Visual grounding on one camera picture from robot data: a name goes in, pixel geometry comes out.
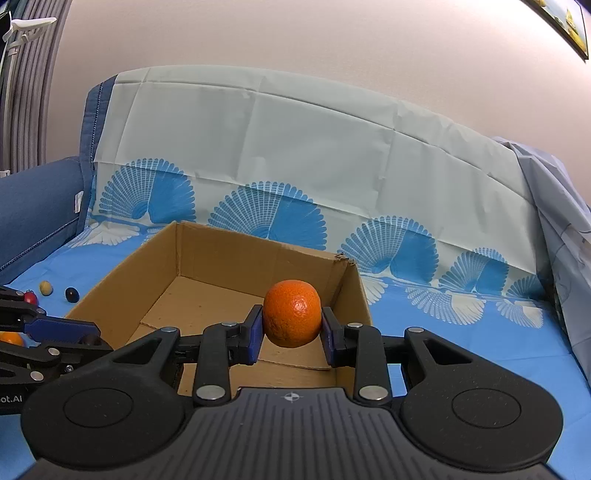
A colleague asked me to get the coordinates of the grey-blue cloth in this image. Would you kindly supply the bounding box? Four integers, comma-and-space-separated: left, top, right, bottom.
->
492, 136, 591, 366

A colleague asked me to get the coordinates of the grey curtain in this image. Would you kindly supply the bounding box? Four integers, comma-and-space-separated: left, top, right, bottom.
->
0, 0, 71, 172

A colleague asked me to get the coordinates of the cardboard box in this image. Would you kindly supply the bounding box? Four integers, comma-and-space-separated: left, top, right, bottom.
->
64, 220, 374, 401

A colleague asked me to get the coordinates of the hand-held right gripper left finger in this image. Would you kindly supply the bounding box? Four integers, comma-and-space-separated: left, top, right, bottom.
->
111, 304, 265, 408

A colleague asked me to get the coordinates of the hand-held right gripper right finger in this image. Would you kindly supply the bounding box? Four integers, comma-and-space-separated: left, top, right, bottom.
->
320, 305, 481, 408

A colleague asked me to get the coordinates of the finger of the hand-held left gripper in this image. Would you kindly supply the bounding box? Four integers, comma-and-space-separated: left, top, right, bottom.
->
0, 339, 114, 385
0, 285, 101, 344

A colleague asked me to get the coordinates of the large orange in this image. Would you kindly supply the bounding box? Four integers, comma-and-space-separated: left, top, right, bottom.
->
263, 279, 322, 348

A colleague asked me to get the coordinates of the framed wall picture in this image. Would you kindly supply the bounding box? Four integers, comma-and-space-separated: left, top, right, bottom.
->
526, 0, 591, 62

